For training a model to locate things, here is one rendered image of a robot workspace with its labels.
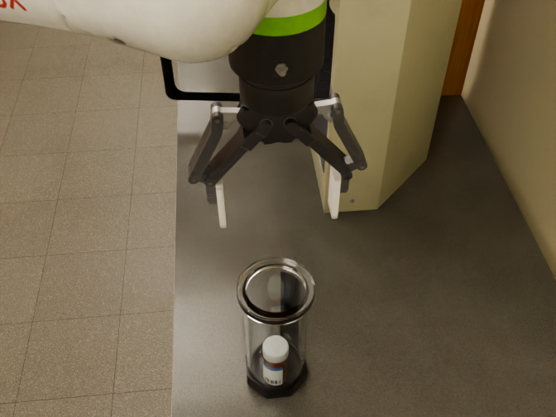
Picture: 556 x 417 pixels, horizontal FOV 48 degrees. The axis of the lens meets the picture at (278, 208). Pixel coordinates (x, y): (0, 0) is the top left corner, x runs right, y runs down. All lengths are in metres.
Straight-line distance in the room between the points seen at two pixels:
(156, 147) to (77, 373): 1.15
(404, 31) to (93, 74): 2.59
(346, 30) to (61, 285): 1.71
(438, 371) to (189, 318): 0.43
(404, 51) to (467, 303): 0.45
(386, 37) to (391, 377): 0.55
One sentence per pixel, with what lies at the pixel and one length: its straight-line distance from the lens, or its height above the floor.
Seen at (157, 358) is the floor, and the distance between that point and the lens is 2.20.
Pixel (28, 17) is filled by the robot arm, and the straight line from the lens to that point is 0.52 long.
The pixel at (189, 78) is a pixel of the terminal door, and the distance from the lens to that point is 1.46.
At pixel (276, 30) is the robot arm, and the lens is 0.56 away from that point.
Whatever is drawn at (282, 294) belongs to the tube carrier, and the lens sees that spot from 0.95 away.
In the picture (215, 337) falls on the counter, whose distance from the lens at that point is 1.10.
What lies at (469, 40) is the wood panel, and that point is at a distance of 1.56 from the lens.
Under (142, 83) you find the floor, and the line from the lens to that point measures 3.35.
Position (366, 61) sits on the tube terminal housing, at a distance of 1.06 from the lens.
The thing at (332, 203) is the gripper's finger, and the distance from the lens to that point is 0.75.
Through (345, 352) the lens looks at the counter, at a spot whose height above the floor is 0.94.
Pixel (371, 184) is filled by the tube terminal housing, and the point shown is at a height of 1.01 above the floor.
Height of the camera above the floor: 1.86
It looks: 46 degrees down
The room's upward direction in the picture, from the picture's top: straight up
